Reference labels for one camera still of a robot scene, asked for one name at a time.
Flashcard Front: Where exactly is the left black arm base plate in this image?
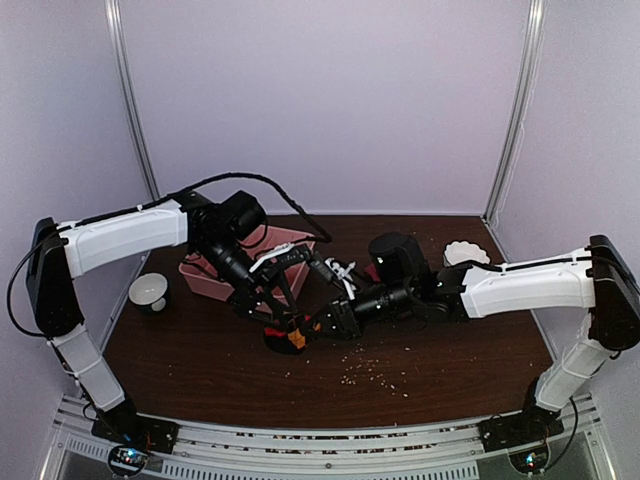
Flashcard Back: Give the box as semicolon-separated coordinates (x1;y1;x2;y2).
91;416;179;454

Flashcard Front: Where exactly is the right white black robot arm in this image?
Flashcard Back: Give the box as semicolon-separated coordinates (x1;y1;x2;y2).
299;232;639;442

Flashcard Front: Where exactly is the left aluminium frame post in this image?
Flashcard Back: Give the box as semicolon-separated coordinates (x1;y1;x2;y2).
104;0;161;201

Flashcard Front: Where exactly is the white scalloped ceramic bowl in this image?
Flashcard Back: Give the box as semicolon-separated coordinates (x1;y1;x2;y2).
443;241;490;267

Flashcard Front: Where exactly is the aluminium frame post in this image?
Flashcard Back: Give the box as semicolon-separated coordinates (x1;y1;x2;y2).
104;0;161;201
484;0;547;227

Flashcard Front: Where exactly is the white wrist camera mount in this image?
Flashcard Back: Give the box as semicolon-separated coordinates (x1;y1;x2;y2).
249;243;309;273
324;257;358;300

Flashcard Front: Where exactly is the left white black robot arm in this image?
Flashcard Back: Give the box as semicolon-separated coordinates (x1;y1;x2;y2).
15;185;332;444

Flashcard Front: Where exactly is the right aluminium frame post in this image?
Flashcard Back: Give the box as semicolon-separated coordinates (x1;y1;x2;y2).
484;0;547;227

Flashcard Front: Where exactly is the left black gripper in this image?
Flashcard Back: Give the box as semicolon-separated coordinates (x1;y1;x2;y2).
194;234;298;331

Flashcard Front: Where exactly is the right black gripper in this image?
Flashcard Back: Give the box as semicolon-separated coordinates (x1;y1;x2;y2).
299;281;415;342

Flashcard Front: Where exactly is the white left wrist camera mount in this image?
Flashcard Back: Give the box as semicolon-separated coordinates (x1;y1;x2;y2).
249;243;309;273

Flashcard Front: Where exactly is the pink divided organizer tray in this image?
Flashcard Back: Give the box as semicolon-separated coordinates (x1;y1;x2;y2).
179;224;316;303

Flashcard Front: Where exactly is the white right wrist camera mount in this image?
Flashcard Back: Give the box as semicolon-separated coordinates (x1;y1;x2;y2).
324;257;358;300

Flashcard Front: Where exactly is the small white round container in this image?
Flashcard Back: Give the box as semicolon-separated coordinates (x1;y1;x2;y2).
128;273;171;315

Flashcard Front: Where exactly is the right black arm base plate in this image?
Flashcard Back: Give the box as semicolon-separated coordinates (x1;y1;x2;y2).
477;411;565;452

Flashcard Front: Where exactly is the black argyle red orange sock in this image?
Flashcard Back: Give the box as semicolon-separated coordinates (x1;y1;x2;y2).
263;320;311;356

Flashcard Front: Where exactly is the maroon orange purple striped sock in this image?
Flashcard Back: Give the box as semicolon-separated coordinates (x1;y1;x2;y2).
364;263;379;281

